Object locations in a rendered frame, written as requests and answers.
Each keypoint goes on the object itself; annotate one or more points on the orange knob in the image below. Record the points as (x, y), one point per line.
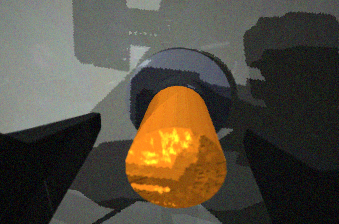
(175, 159)

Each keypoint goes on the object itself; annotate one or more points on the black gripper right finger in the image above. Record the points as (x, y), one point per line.
(297, 187)

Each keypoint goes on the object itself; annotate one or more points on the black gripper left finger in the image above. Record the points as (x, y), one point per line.
(38, 165)

